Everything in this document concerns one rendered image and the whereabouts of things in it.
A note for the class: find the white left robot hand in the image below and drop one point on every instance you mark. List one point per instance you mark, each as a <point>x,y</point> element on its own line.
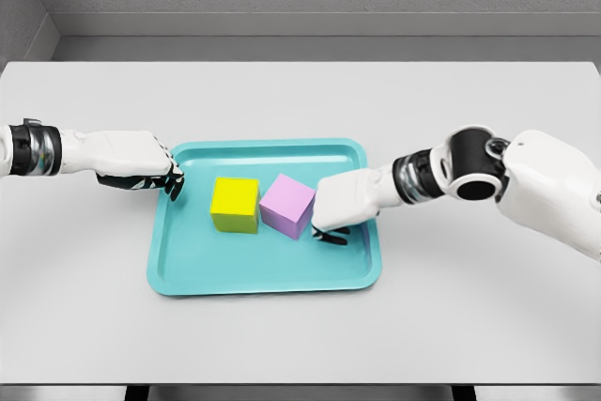
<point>131,154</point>

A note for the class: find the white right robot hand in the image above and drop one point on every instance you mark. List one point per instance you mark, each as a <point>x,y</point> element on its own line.
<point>345,199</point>

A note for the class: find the pink cube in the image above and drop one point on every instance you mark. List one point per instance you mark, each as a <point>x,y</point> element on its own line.
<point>287,206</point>

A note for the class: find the yellow cube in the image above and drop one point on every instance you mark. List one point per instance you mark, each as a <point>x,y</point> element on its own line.
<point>235,204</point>

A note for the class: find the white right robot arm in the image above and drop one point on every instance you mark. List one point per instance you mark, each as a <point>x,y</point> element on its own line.
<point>526,175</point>

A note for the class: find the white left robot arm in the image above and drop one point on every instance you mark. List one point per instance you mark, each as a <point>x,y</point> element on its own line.
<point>33,149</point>

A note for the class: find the teal tray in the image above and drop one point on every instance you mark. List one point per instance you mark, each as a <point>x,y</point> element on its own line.
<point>263,260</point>

